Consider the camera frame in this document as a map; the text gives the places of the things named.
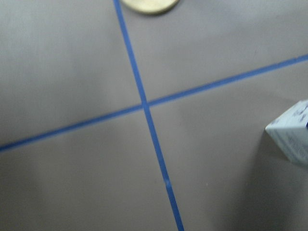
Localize wooden mug tree stand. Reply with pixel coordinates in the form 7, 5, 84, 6
121, 0, 179, 14

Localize blue white milk carton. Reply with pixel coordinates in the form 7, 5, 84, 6
265, 100, 308, 167

